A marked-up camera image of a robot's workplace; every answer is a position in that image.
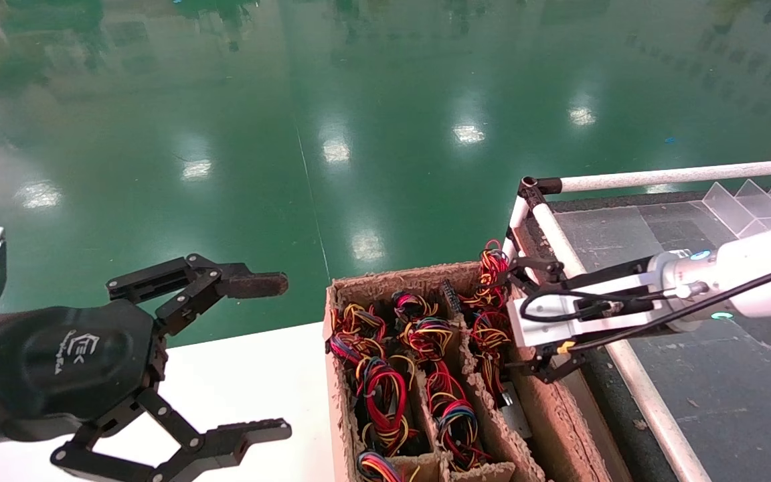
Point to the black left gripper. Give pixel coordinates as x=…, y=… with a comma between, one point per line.
x=77, y=361

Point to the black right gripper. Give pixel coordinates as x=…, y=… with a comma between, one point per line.
x=610, y=271

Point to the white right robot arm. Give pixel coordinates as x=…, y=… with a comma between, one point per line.
x=760, y=268

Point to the dark cart platform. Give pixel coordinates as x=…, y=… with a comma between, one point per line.
x=616, y=402

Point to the worn brown cardboard divider box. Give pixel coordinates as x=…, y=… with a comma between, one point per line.
x=546, y=415

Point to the white cart frame pipe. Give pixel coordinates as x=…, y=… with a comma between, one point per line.
x=518, y=217
x=660, y=415
x=660, y=177

